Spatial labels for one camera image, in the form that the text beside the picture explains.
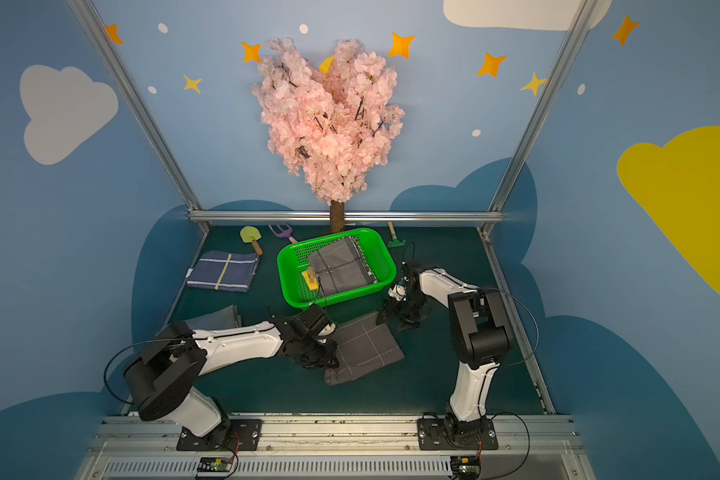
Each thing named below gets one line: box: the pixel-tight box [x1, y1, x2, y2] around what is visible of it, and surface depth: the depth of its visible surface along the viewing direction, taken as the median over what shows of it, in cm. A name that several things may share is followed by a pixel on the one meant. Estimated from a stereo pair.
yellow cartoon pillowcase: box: [301, 266, 319, 291], surface depth 106 cm
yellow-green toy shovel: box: [240, 225, 263, 256], surface depth 121 cm
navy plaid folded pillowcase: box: [186, 250, 260, 293], surface depth 110 cm
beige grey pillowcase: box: [184, 305, 243, 330], surface depth 97 cm
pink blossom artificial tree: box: [252, 37, 405, 232], surface depth 76 cm
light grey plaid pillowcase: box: [308, 236, 378, 296], surface depth 106 cm
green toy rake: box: [387, 222, 406, 248], surface depth 118 cm
